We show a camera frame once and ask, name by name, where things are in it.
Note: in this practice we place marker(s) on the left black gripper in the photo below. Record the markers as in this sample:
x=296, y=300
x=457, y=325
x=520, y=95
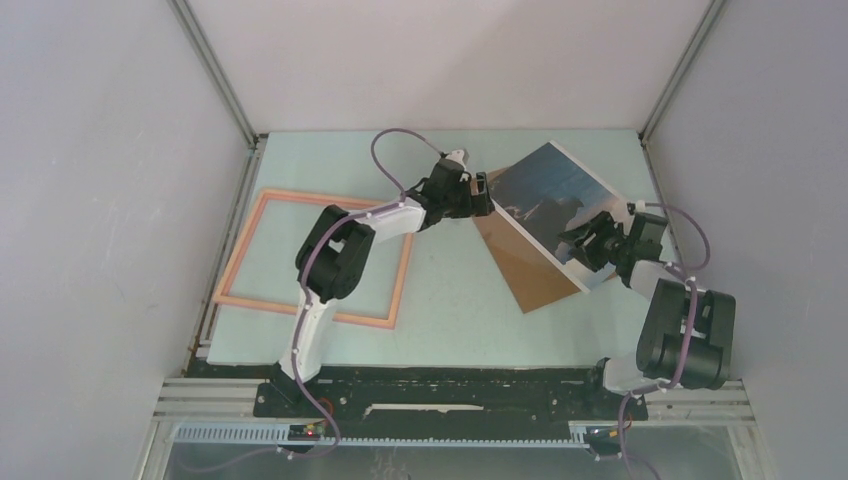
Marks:
x=480, y=203

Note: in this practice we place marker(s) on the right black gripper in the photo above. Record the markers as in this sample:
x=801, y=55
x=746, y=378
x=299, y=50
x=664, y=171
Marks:
x=587, y=254

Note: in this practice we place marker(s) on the landscape photo print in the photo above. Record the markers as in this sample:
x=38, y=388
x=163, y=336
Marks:
x=548, y=192

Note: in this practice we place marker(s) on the orange wooden picture frame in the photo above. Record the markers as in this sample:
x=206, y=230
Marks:
x=261, y=272

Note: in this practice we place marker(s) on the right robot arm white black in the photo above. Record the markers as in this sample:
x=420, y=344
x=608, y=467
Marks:
x=687, y=335

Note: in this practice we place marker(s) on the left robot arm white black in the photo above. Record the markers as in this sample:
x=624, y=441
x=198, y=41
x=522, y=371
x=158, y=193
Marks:
x=331, y=261

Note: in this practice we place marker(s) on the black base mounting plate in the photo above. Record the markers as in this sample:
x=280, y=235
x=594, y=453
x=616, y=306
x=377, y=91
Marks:
x=512, y=387

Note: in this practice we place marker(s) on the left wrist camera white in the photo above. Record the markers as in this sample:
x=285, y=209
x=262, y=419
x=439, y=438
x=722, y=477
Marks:
x=459, y=156

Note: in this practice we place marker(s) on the right aluminium corner post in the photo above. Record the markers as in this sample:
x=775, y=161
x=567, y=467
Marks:
x=699, y=37

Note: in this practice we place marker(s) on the aluminium corner post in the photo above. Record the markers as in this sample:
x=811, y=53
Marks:
x=699, y=37
x=204, y=51

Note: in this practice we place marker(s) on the left aluminium corner post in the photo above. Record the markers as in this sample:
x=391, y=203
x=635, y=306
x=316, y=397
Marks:
x=204, y=51

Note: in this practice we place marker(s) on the grey cable duct strip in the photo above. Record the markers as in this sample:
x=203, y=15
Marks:
x=279, y=435

